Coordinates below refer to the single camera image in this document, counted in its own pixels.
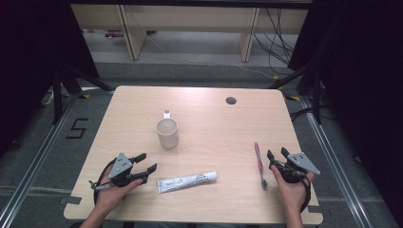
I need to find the black metal stand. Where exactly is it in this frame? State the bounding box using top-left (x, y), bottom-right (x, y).
top-left (51, 64), bottom-right (116, 125)
top-left (268, 60), bottom-right (323, 126)

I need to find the light wooden shelf unit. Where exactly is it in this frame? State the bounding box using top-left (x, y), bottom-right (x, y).
top-left (70, 3), bottom-right (310, 63)

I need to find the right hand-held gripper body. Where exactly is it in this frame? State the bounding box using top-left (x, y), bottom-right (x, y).
top-left (269, 151), bottom-right (321, 184)

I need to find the right hand-held gripper black cable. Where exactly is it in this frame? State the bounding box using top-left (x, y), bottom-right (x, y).
top-left (297, 170), bottom-right (314, 214)

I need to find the black floor cable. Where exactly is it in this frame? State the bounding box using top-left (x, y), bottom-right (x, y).
top-left (289, 106), bottom-right (316, 124)

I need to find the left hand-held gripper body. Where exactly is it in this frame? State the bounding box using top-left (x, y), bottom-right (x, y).
top-left (108, 152), bottom-right (150, 188)

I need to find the hand-held gripper black cable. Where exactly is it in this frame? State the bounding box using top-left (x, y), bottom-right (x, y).
top-left (92, 157), bottom-right (118, 206)
top-left (297, 170), bottom-right (314, 214)

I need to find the black curtain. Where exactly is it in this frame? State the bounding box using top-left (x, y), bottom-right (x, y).
top-left (287, 0), bottom-right (403, 219)
top-left (0, 0), bottom-right (100, 156)

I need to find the metal floor rail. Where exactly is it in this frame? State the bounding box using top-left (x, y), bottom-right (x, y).
top-left (0, 93), bottom-right (80, 228)
top-left (298, 94), bottom-right (374, 228)

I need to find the person's right hand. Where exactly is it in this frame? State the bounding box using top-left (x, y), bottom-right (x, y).
top-left (270, 164), bottom-right (316, 219)

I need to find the person's left hand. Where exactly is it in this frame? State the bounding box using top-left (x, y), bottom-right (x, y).
top-left (94, 164), bottom-right (144, 217)

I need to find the white toothpaste tube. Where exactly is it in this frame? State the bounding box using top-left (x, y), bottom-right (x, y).
top-left (157, 171), bottom-right (219, 195)

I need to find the left hand-held gripper black cable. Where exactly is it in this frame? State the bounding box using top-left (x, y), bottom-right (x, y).
top-left (92, 157), bottom-right (118, 206)

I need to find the bundle of black cables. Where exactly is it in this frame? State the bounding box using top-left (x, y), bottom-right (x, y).
top-left (252, 8), bottom-right (298, 76)

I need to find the pink toothbrush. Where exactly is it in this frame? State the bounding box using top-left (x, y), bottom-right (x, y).
top-left (254, 142), bottom-right (269, 191)

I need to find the white cup with handle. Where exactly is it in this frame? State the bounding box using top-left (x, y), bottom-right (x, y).
top-left (155, 109), bottom-right (180, 150)

